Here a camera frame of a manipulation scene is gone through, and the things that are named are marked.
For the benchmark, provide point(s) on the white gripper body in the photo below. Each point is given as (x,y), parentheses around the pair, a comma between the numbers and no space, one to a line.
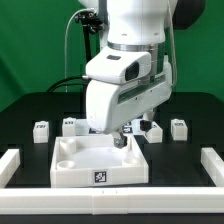
(110,106)

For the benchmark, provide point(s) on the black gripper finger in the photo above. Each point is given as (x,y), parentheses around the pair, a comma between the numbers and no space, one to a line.
(145,125)
(120,140)

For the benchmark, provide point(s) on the white square tabletop part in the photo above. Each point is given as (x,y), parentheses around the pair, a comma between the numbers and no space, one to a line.
(84,161)

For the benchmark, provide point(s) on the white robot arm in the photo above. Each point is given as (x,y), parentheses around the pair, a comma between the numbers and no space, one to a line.
(140,26)

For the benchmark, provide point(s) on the fiducial marker sheet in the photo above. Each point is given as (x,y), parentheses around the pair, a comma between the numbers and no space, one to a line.
(82,128)

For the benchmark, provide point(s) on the white U-shaped fence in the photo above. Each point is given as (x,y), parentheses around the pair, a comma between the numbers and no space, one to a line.
(99,201)

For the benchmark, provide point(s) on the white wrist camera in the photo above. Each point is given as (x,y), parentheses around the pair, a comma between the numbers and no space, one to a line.
(118,67)

